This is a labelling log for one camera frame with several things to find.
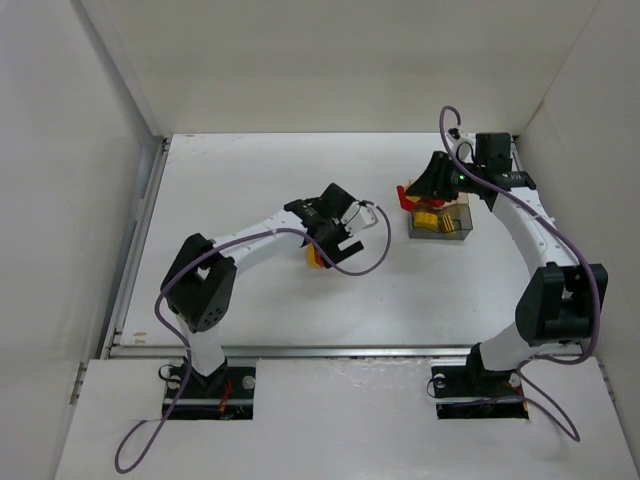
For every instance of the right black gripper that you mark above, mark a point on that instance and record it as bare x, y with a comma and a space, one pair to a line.
432, 176

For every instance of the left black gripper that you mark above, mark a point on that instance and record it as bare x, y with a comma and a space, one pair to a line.
330, 236

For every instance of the red small lego brick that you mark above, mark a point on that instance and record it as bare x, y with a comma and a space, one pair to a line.
406, 202

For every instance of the yellow curved lego brick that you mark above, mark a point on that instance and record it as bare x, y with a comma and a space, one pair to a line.
425, 220

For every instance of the yellow striped lego brick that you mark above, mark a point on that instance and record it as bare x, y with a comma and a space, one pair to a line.
447, 224

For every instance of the red rectangular lego brick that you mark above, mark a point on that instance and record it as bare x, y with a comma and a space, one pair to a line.
435, 203

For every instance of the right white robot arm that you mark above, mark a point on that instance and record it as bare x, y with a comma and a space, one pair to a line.
563, 300

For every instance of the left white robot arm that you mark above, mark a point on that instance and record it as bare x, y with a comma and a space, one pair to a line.
199, 285

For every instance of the yellow lego brick left cluster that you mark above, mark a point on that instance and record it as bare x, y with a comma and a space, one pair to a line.
314, 258

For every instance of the grey transparent container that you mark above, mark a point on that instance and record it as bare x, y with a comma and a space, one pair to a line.
462, 219

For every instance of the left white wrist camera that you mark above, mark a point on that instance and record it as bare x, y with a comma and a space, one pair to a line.
358, 217

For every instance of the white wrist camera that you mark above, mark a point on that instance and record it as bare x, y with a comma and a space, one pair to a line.
358, 217
462, 144

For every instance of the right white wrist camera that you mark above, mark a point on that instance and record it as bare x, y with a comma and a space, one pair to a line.
462, 144

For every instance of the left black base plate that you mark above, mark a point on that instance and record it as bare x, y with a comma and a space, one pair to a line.
227, 395

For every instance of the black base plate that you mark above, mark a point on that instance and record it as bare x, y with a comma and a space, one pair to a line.
460, 396
227, 395

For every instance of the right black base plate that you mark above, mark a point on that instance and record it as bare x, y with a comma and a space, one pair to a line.
460, 396

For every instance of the aluminium rail front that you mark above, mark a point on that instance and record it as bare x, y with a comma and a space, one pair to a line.
274, 352

